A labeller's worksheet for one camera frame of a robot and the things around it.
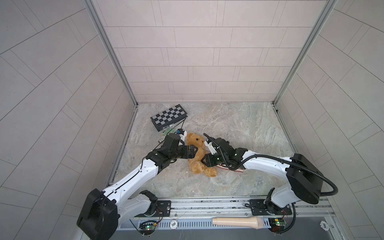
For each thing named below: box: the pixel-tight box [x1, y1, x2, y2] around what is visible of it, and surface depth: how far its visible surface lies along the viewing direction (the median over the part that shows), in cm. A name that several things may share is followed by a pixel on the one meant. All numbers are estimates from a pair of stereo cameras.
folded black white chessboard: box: [150, 104, 188, 132], surface depth 107 cm
